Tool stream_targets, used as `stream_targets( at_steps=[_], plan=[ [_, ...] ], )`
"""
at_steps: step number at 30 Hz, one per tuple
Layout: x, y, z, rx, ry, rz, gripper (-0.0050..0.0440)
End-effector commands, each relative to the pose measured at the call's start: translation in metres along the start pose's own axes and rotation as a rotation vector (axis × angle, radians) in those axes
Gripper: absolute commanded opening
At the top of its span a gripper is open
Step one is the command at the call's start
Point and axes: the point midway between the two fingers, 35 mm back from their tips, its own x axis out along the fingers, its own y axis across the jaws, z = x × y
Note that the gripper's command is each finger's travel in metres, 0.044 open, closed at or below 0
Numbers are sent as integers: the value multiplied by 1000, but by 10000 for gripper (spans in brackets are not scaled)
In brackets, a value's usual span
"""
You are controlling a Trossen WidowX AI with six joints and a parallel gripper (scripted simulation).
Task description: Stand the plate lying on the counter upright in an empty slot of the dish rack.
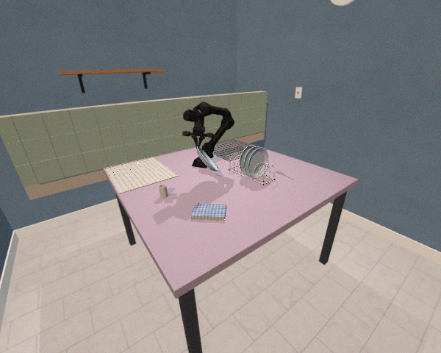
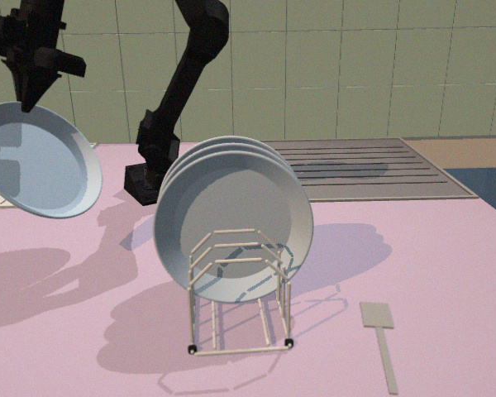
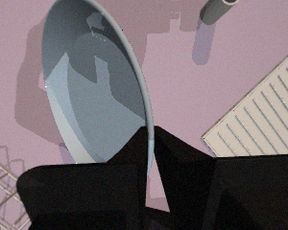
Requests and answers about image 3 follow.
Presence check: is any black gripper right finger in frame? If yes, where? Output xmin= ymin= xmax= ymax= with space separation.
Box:
xmin=154 ymin=126 xmax=288 ymax=230

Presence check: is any beige ribbed draining mat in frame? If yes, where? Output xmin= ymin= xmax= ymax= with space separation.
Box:
xmin=201 ymin=56 xmax=288 ymax=157

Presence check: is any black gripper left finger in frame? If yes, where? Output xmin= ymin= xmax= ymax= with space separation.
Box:
xmin=16 ymin=126 xmax=148 ymax=230

